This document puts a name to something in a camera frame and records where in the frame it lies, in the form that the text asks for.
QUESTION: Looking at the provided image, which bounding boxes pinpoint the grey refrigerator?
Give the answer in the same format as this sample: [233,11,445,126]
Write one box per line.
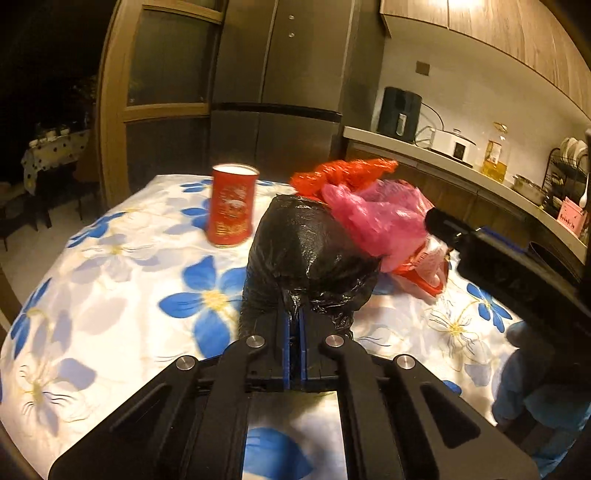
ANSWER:
[210,0,384,181]

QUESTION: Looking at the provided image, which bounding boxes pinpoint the table with spotted cloth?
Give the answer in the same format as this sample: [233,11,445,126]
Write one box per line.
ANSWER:
[21,129,90,195]

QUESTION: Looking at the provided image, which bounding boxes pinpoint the black dish rack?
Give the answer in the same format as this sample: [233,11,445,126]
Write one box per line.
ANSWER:
[542,138,591,217]

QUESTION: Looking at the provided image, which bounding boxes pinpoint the blue floral tablecloth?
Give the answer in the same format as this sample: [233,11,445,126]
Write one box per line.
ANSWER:
[0,174,525,480]

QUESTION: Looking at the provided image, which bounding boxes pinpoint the red cylindrical can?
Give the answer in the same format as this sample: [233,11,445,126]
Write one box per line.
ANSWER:
[206,163,260,248]

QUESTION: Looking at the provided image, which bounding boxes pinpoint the white electric cooker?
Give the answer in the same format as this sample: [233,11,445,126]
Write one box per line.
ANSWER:
[429,128,476,163]

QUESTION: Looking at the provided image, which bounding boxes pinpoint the person's right forearm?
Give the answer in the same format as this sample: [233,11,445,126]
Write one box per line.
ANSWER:
[492,320,591,478]

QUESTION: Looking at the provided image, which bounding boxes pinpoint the dark wooden chair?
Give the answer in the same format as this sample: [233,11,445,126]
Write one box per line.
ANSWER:
[34,161,100,232]

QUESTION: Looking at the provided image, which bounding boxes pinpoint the wooden upper cabinets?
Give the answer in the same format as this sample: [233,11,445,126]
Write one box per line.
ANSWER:
[379,0,591,125]

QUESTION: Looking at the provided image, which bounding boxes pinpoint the black air fryer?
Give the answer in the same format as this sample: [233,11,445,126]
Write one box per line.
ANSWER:
[378,86,423,138]

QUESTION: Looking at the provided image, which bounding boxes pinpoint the pink utensil box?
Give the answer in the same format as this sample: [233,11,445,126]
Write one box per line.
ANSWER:
[556,196,583,238]

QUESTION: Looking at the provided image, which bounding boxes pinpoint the black garbage bag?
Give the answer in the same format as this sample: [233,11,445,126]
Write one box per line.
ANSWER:
[238,194,383,344]

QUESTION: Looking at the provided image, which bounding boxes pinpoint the steel basin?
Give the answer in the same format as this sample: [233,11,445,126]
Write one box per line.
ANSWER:
[512,174,550,206]

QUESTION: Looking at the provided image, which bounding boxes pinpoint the red and white plastic bag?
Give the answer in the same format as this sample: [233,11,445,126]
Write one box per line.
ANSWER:
[392,233,451,298]

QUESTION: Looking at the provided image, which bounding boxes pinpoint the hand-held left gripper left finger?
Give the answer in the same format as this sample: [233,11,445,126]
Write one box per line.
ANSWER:
[48,302,298,480]

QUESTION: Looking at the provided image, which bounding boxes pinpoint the pink plastic bag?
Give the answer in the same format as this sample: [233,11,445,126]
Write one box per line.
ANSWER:
[322,180,435,273]

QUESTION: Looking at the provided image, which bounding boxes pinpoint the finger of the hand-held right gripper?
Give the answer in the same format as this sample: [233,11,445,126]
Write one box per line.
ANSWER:
[425,208,472,252]
[471,226,531,260]

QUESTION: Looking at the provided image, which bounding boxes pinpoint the grey power cable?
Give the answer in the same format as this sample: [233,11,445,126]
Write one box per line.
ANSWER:
[414,102,445,149]

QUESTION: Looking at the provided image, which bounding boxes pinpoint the cooking oil bottle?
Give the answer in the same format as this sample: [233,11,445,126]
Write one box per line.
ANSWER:
[481,122,509,182]

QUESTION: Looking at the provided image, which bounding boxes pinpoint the wooden door with glass panels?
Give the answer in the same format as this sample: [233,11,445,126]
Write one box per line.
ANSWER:
[97,0,227,208]

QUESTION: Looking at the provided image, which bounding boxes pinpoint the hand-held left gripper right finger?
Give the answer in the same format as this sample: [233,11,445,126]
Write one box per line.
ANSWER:
[298,305,541,480]

